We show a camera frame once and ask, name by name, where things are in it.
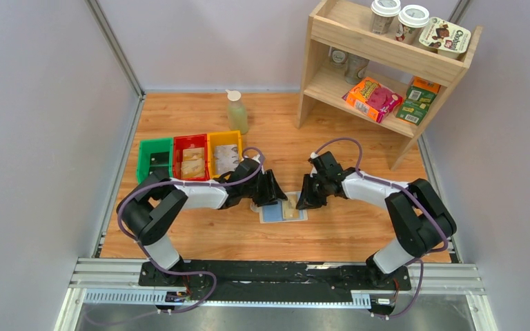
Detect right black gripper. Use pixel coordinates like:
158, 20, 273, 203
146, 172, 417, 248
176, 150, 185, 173
295, 174, 329, 210

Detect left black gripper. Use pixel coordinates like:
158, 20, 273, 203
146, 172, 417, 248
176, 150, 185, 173
242, 170, 288, 208

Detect gold credit card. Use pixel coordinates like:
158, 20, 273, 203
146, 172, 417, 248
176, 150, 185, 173
181, 147, 206, 166
282, 194, 302, 221

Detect beige card holder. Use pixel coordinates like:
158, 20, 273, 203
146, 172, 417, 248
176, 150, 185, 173
251, 192, 308, 224

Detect black credit card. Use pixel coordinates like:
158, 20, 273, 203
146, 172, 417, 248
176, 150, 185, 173
150, 152, 171, 167

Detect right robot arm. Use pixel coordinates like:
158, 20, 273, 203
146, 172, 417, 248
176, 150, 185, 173
296, 152, 457, 289

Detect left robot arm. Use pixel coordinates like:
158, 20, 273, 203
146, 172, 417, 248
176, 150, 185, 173
117, 158, 288, 286

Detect gold cards in red bin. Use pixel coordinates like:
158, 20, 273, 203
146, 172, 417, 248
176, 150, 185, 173
180, 159, 206, 180

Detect yellow plastic bin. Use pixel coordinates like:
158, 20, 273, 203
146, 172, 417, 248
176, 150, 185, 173
207, 130, 242, 178

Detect green soap bottle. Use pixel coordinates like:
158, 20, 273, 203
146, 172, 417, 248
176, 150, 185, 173
226, 90, 249, 134

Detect red plastic bin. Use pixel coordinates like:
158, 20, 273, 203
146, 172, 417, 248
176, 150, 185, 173
173, 134, 208, 181

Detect orange pink snack box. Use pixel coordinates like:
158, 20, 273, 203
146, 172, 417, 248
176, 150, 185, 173
343, 77, 404, 123

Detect green plastic bin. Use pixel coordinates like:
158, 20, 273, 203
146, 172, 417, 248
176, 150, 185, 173
136, 137, 174, 183

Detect right glass jar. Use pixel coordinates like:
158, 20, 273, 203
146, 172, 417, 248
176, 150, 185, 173
344, 54, 369, 85

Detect glass jar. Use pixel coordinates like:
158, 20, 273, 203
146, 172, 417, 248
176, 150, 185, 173
328, 47, 349, 68
344, 54, 369, 85

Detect left glass jar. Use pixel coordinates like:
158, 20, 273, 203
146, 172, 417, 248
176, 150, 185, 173
328, 47, 349, 68

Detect wooden shelf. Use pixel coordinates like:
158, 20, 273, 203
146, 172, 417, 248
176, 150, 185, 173
295, 1, 483, 170

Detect green orange juice box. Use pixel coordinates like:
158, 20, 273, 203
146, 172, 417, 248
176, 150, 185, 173
395, 76, 441, 126

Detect left paper coffee cup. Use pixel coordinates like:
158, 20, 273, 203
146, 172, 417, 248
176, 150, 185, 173
371, 0, 401, 34

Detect paper coffee cup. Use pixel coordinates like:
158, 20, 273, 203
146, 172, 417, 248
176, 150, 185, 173
395, 4, 430, 45
371, 0, 401, 34

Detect right paper coffee cup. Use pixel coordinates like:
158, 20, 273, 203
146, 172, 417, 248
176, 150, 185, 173
395, 4, 430, 45

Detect Chobani yogurt cup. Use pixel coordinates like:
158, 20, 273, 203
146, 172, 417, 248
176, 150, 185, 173
418, 17, 471, 59

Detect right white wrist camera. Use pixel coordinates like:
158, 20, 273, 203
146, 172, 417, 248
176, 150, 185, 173
308, 152, 319, 177

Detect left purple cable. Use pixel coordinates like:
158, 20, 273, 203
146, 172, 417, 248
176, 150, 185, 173
116, 147, 267, 315

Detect purple cable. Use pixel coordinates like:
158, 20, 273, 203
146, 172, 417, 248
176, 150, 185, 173
313, 137, 451, 319
116, 147, 267, 315

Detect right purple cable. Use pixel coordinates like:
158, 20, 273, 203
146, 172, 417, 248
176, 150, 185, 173
313, 137, 451, 319

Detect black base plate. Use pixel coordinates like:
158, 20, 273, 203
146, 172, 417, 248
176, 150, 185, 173
138, 260, 411, 303

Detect aluminium frame rail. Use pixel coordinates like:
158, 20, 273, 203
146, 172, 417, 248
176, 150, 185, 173
55, 258, 497, 330

